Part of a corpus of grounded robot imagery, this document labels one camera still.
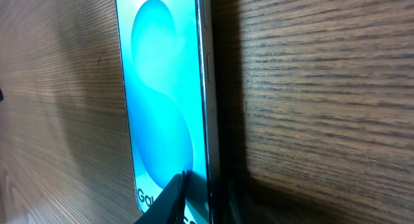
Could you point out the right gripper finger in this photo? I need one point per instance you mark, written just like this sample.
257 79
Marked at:
169 206

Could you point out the blue Galaxy S25 smartphone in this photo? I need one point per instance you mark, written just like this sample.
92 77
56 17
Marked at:
166 49

